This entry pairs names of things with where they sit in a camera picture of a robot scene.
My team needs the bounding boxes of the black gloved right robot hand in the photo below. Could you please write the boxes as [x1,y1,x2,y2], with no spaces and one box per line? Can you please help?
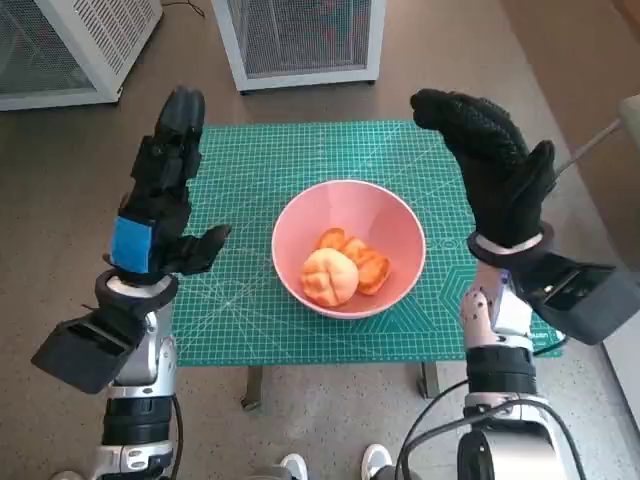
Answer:
[409,88,559,251]

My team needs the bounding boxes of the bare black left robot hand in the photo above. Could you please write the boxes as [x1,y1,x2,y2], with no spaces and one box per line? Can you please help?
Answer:
[102,85,233,289]

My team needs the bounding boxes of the pink bowl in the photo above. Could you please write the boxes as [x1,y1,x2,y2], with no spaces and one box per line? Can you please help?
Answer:
[271,180,427,320]

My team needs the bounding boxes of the long braided bread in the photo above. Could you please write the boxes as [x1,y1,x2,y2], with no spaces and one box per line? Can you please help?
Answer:
[313,227,392,296]

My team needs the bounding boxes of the round bread bun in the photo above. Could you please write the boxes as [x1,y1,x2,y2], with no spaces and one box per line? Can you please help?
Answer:
[299,247,360,308]

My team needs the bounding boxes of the grey chair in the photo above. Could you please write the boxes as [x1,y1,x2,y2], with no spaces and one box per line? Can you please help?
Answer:
[552,94,640,274]

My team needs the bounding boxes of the green cutting mat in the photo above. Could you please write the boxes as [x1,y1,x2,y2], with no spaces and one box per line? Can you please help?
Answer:
[167,118,564,369]

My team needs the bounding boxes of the wide white mesh cabinet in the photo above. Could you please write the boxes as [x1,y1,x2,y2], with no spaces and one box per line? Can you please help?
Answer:
[0,0,164,112]

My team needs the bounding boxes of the metal table leg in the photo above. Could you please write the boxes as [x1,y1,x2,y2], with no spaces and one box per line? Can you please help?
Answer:
[240,367,265,412]
[417,360,441,401]

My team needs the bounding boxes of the narrow white mesh cabinet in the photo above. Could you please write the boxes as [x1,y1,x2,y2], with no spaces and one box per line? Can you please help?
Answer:
[209,0,387,96]

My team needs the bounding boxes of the white furniture top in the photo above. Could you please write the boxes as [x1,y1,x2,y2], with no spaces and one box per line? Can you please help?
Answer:
[599,312,640,416]

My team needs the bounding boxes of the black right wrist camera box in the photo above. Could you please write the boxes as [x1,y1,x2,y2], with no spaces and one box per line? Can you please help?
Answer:
[519,252,640,346]

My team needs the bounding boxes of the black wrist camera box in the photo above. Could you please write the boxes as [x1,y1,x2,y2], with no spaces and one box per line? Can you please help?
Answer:
[519,252,640,346]
[30,307,151,396]

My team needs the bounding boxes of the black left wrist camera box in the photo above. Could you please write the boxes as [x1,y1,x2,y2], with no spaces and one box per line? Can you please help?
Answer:
[30,307,151,396]

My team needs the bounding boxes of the black floor cable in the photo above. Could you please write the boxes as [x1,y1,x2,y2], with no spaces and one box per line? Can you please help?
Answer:
[162,0,207,22]

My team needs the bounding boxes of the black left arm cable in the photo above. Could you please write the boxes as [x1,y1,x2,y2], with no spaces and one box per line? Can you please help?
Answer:
[171,394,185,480]

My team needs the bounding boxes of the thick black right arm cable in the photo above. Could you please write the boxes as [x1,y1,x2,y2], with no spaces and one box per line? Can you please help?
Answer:
[407,412,474,480]

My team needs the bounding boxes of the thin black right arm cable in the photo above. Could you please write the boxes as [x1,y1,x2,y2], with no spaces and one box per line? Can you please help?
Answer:
[399,379,471,480]

